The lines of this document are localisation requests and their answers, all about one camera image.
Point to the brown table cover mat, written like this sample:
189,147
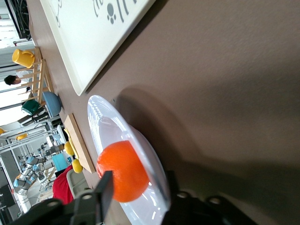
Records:
211,93

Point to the cream tray with bear print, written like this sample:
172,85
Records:
93,47

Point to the red cloth object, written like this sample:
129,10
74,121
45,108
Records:
61,187

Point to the beige chair back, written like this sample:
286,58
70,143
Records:
77,182

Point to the teal box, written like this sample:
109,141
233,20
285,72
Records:
59,161

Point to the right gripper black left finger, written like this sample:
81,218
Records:
105,194

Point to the person with black hair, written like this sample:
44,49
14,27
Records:
11,80

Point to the wooden mug rack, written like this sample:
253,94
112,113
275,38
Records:
41,77

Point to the yellow mug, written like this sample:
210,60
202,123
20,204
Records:
22,58

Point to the grey blue background robot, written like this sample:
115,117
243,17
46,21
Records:
23,182

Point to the pale white round plate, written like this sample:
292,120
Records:
105,131

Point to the wooden cutting board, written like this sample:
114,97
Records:
80,145

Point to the yellow lemon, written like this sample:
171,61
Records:
77,166
69,148

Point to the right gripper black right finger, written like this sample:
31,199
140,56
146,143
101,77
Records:
174,185

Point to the blue bowl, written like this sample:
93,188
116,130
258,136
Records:
52,104

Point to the orange fruit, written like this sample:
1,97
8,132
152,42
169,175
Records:
126,168

